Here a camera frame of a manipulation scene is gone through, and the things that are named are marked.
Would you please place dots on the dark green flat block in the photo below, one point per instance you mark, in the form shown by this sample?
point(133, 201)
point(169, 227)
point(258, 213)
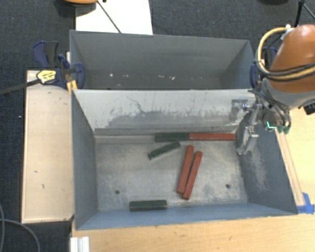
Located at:
point(164, 150)
point(171, 137)
point(148, 205)

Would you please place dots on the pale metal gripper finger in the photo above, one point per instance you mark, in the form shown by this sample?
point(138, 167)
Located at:
point(249, 138)
point(237, 106)

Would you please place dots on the grey metal bin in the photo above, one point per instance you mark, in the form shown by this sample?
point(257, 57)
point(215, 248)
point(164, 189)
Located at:
point(147, 172)

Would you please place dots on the red-brown flat block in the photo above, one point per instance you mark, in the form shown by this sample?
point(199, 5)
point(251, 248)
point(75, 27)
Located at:
point(193, 177)
point(212, 136)
point(186, 170)

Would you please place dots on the pale wood flat board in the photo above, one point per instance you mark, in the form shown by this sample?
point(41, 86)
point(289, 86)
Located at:
point(47, 153)

